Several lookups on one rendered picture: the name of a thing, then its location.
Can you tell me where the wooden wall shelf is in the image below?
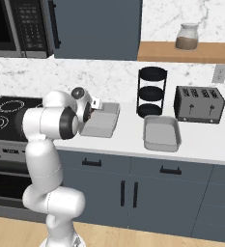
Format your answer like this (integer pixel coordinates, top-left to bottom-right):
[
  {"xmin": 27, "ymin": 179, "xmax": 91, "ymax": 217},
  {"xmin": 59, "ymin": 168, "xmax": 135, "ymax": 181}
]
[{"xmin": 136, "ymin": 41, "xmax": 225, "ymax": 65}]

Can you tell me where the white wall outlet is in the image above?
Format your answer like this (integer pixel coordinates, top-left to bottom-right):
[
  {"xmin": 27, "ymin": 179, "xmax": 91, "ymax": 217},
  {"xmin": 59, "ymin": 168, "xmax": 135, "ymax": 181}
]
[{"xmin": 211, "ymin": 64, "xmax": 225, "ymax": 84}]

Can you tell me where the black wall cupboard handle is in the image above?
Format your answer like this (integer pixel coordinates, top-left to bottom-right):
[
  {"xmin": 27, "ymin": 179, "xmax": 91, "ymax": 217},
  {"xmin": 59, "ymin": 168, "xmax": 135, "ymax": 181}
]
[{"xmin": 48, "ymin": 0, "xmax": 62, "ymax": 50}]

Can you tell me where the black drawer handle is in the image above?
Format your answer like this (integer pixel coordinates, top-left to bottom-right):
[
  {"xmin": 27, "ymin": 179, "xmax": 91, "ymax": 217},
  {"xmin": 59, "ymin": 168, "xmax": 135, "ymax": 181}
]
[
  {"xmin": 81, "ymin": 157, "xmax": 103, "ymax": 168},
  {"xmin": 159, "ymin": 165, "xmax": 183, "ymax": 177}
]

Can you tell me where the glass jar with brown contents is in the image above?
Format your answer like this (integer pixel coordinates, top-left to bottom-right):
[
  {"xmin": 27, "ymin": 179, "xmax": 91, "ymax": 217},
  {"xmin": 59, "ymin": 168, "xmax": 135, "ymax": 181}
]
[{"xmin": 175, "ymin": 22, "xmax": 201, "ymax": 52}]

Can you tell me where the blue drawer front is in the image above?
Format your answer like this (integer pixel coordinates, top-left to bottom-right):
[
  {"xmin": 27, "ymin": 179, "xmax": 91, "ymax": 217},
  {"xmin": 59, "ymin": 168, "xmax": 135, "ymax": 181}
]
[
  {"xmin": 129, "ymin": 156, "xmax": 215, "ymax": 186},
  {"xmin": 55, "ymin": 150, "xmax": 132, "ymax": 177}
]

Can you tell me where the dark grey four-slot toaster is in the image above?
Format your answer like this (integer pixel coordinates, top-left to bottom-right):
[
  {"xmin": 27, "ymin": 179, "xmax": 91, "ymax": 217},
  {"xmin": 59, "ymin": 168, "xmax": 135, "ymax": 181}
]
[{"xmin": 173, "ymin": 85, "xmax": 225, "ymax": 124}]

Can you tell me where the blue wall cupboard door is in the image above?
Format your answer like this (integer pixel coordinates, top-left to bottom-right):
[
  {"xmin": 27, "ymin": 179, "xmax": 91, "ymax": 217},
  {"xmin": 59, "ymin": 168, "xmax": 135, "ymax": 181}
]
[{"xmin": 53, "ymin": 0, "xmax": 144, "ymax": 62}]

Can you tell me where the black cupboard door handle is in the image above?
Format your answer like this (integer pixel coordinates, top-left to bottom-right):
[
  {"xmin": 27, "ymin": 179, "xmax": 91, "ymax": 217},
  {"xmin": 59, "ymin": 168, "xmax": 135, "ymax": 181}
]
[
  {"xmin": 120, "ymin": 179, "xmax": 127, "ymax": 207},
  {"xmin": 132, "ymin": 181, "xmax": 139, "ymax": 208}
]

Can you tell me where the blue base cupboard door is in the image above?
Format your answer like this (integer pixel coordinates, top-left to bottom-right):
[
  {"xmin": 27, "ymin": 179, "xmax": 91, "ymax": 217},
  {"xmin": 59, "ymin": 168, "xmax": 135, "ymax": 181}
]
[
  {"xmin": 127, "ymin": 174, "xmax": 212, "ymax": 238},
  {"xmin": 61, "ymin": 167, "xmax": 131, "ymax": 229}
]

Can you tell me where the blue drawer cabinet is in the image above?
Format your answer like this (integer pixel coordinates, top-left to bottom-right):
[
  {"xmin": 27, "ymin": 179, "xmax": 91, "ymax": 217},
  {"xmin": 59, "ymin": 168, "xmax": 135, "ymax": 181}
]
[{"xmin": 190, "ymin": 163, "xmax": 225, "ymax": 244}]

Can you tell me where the black three-tier wire stand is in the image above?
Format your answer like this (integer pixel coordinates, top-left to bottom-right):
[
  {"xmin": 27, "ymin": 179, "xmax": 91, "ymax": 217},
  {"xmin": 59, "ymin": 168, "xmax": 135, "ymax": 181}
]
[{"xmin": 135, "ymin": 66, "xmax": 169, "ymax": 120}]

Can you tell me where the steel and black microwave oven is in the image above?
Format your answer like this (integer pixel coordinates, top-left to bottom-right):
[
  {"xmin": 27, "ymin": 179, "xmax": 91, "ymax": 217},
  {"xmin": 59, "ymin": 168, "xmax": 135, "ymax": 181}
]
[{"xmin": 0, "ymin": 0, "xmax": 56, "ymax": 59}]

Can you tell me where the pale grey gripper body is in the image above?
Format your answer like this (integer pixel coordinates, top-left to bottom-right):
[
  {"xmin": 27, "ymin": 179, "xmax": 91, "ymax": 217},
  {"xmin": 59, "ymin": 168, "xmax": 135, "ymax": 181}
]
[{"xmin": 84, "ymin": 106, "xmax": 100, "ymax": 124}]

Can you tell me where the black hob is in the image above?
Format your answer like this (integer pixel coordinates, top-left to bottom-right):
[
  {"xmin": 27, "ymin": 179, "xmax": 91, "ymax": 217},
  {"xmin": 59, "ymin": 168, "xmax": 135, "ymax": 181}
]
[{"xmin": 0, "ymin": 95, "xmax": 46, "ymax": 143}]

